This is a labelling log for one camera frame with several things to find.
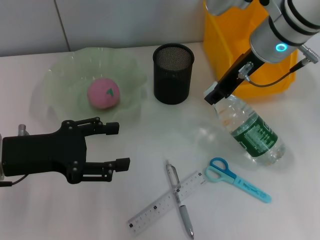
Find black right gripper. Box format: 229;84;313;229
203;47;266;106

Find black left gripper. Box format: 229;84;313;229
1;116;131;185

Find pink peach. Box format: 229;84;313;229
86;77;121;110

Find clear water bottle green label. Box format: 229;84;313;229
203;82;286;167

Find black mesh pen cup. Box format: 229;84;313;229
152;43;196;105

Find transparent plastic ruler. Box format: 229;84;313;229
126;170;207;237

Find green glass fruit plate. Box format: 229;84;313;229
29;46;149;126

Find blue scissors with blade cover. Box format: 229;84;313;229
204;157;273;205

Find clear grey ballpoint pen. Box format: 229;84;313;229
165;159;195;240

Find yellow plastic storage bin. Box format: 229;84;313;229
203;0;299;101

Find right gripper cable with plugs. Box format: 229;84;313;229
237;44;320;88

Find gripper cable with plugs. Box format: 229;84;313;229
0;123;30;188
237;44;320;88

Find left gripper cable with plugs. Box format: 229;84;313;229
0;123;30;188

